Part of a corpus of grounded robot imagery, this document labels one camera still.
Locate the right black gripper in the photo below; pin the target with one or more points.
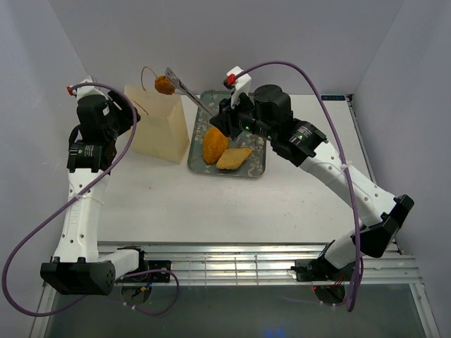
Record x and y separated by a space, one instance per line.
224 120

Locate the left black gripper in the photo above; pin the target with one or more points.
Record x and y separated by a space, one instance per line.
126 113

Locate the orange crumbed oval bread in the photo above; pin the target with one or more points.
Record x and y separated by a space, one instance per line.
213 145

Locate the pale bread piece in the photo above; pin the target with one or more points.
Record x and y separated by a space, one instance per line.
232 159

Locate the small round bread piece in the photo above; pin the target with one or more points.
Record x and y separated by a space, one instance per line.
163 86

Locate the beige paper bag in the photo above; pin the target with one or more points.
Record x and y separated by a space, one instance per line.
162 130

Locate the metal tongs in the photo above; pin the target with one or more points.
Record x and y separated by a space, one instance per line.
177 84

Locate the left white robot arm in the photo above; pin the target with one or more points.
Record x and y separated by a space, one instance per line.
76 268

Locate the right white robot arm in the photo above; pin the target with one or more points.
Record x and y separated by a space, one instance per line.
380 214

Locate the floral teal serving tray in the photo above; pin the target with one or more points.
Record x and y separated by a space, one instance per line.
252 168

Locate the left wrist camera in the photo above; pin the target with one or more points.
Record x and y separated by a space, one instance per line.
84 91

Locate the aluminium rail frame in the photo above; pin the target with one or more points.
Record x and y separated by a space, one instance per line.
203 265

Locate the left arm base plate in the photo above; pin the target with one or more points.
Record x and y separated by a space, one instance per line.
161 277

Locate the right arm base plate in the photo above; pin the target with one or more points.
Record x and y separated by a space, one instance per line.
320 270

